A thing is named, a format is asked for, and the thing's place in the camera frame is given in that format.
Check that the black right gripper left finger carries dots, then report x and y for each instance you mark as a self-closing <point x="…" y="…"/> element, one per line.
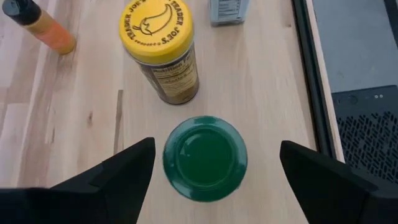
<point x="93" y="202"/>

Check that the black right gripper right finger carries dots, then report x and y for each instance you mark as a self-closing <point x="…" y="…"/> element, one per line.
<point x="335" y="199"/>

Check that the oregano jar green lid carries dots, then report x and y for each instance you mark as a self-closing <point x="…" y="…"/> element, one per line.
<point x="205" y="158"/>

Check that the orange turmeric jar black lid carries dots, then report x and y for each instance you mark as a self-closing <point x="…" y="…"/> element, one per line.
<point x="46" y="31"/>

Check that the chili onion jar yellow lid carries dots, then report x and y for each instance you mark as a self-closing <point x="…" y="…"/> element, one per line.
<point x="155" y="28"/>

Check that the bagel seasoning jar white lid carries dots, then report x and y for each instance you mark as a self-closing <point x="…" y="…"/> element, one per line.
<point x="228" y="12"/>

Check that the black aluminium table frame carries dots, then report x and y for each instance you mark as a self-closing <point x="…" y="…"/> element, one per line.
<point x="311" y="77"/>

